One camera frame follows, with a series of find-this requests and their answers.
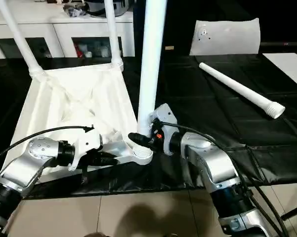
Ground white glass-door cabinet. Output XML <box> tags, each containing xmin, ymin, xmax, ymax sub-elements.
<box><xmin>0</xmin><ymin>8</ymin><xmax>135</xmax><ymax>60</ymax></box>

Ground grey bag black handle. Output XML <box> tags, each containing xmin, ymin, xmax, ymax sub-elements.
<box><xmin>85</xmin><ymin>0</ymin><xmax>133</xmax><ymax>18</ymax></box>

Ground white flat board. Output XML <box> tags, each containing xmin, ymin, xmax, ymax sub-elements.
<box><xmin>261</xmin><ymin>52</ymin><xmax>297</xmax><ymax>94</ymax></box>

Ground black tall cabinet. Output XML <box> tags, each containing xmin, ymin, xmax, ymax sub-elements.
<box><xmin>133</xmin><ymin>0</ymin><xmax>197</xmax><ymax>57</ymax></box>

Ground black tripod leg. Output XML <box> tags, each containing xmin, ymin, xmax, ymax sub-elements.
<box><xmin>281</xmin><ymin>204</ymin><xmax>297</xmax><ymax>221</ymax></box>

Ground white plastic table leg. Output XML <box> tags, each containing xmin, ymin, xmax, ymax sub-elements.
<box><xmin>199</xmin><ymin>62</ymin><xmax>287</xmax><ymax>121</ymax></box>
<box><xmin>0</xmin><ymin>0</ymin><xmax>45</xmax><ymax>78</ymax></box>
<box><xmin>133</xmin><ymin>0</ymin><xmax>168</xmax><ymax>159</ymax></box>
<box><xmin>103</xmin><ymin>0</ymin><xmax>125</xmax><ymax>72</ymax></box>

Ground black bar red light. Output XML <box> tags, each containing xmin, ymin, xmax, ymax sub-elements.
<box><xmin>259</xmin><ymin>41</ymin><xmax>297</xmax><ymax>48</ymax></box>

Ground black work mat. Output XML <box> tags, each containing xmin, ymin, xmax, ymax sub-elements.
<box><xmin>0</xmin><ymin>53</ymin><xmax>297</xmax><ymax>199</ymax></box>

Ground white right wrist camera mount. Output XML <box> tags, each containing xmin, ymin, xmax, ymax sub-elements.
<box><xmin>148</xmin><ymin>103</ymin><xmax>180</xmax><ymax>156</ymax></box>

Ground dark crumpled small pile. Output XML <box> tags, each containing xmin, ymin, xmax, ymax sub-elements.
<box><xmin>63</xmin><ymin>5</ymin><xmax>87</xmax><ymax>18</ymax></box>

